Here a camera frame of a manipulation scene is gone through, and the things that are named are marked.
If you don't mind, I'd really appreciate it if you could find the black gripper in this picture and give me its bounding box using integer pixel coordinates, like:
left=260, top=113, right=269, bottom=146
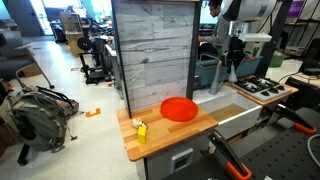
left=221, top=34, right=249, bottom=74

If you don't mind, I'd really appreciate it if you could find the teal planter box with plants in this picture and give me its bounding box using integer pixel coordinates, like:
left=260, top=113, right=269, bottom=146
left=194, top=46, right=264, bottom=90

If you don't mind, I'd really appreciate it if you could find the person in grey hoodie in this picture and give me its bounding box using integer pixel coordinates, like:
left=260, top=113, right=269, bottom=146
left=197, top=0, right=232, bottom=58

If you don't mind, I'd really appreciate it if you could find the grey toy stove top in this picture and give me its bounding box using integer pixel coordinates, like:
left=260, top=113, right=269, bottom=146
left=232, top=76, right=291, bottom=103

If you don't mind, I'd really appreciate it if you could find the green bin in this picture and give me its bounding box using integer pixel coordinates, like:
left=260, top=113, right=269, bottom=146
left=268, top=50, right=286, bottom=69

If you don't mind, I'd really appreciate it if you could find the white sink basin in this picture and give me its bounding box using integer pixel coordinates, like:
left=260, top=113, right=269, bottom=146
left=192, top=84, right=264, bottom=141

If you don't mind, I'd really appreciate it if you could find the wooden stove counter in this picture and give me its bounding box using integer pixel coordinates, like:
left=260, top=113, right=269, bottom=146
left=225, top=74, right=300, bottom=108

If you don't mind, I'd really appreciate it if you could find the red plastic plate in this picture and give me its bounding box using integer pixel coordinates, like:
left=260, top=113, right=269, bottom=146
left=160, top=96, right=200, bottom=123

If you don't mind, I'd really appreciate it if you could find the purple monitor screen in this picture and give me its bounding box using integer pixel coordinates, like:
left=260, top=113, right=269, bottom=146
left=287, top=0, right=306, bottom=20

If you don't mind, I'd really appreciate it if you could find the wooden countertop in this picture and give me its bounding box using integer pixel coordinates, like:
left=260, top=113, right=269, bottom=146
left=116, top=103, right=219, bottom=163

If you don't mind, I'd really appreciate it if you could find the black perforated table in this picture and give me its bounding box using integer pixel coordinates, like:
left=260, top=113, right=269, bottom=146
left=161, top=106, right=320, bottom=180

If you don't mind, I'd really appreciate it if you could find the grey cabinet with drawer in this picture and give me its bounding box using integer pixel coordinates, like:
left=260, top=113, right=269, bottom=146
left=134, top=131, right=214, bottom=180

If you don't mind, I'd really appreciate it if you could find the small white toy object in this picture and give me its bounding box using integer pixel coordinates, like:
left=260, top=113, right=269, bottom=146
left=131, top=117, right=148, bottom=130

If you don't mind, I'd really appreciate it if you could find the yellow block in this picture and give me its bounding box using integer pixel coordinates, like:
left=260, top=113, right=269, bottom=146
left=137, top=124, right=148, bottom=145

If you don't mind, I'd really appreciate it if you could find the black equipment stand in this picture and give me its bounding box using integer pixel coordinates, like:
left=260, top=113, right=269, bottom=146
left=76, top=34, right=113, bottom=86

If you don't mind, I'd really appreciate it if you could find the beige cabinet cart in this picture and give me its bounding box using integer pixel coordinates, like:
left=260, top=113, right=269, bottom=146
left=59, top=11, right=88, bottom=57

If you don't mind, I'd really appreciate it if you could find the grey backpack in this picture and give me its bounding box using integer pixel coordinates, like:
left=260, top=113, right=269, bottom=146
left=0, top=85, right=81, bottom=167

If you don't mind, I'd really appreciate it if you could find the grey office chair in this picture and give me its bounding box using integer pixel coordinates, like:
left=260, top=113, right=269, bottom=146
left=0, top=32, right=56, bottom=90

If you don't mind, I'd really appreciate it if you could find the grey wood wall panel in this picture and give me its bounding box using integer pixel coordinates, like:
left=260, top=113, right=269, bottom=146
left=111, top=0, right=203, bottom=118

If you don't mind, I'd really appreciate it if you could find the black clamp with orange handle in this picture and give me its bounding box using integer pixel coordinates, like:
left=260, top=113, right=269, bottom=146
left=206, top=129, right=253, bottom=180
left=265, top=103, right=318, bottom=136

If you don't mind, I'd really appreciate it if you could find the white cable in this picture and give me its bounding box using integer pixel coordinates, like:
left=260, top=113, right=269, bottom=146
left=306, top=133, right=320, bottom=169

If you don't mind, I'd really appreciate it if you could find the orange floor bracket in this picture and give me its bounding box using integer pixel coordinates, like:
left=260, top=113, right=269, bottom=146
left=84, top=107, right=102, bottom=119

